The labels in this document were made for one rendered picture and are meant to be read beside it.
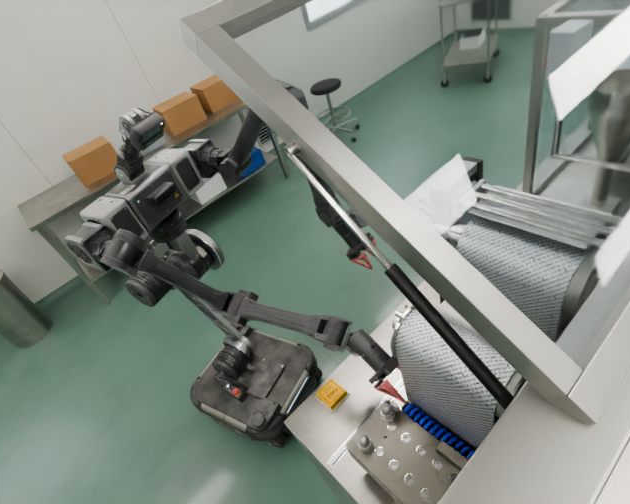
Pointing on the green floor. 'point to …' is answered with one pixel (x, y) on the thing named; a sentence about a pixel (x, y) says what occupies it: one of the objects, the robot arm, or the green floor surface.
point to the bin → (10, 310)
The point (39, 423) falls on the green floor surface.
